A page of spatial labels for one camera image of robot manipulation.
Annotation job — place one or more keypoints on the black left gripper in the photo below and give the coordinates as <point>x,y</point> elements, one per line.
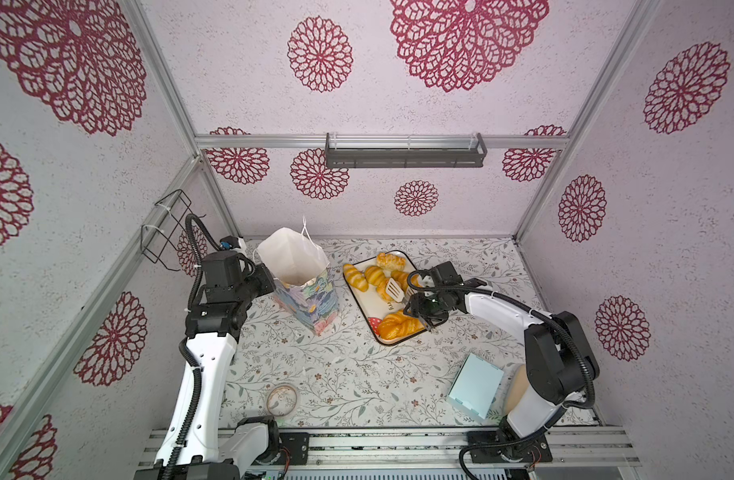
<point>261,274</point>

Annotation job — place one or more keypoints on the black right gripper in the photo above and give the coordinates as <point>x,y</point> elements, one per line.
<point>417,307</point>

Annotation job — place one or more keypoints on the white slotted tongs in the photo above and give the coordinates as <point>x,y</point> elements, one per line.
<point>394,291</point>

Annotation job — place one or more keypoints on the floral paper gift bag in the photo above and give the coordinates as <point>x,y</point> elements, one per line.
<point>301,274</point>

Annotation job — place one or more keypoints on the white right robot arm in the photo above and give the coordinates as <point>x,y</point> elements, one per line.
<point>560,365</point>

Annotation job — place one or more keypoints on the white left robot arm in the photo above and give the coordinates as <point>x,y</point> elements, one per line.
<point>191,447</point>

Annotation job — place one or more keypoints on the braided yellow bread loaf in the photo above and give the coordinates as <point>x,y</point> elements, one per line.
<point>397,325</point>

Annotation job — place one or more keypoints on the top small bread roll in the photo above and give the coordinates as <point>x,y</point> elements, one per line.
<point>391,262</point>

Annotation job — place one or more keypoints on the small bread roll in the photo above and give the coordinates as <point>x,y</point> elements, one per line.
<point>355,278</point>
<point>391,262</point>
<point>375,275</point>

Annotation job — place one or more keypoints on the small bread roll middle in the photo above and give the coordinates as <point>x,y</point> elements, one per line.
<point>375,275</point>

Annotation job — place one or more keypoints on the small bread roll left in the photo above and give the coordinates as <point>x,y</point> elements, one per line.
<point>355,278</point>

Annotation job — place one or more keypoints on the strawberry print serving tray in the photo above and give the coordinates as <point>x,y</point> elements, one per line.
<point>373,308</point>

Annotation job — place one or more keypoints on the round tape roll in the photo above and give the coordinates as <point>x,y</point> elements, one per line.
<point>282,400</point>

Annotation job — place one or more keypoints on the black wire wall basket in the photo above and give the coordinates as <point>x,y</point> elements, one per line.
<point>159,236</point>

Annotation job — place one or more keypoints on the black wall shelf rack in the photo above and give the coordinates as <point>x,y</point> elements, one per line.
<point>406,156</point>

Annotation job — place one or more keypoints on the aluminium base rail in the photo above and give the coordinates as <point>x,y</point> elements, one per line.
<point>565,452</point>

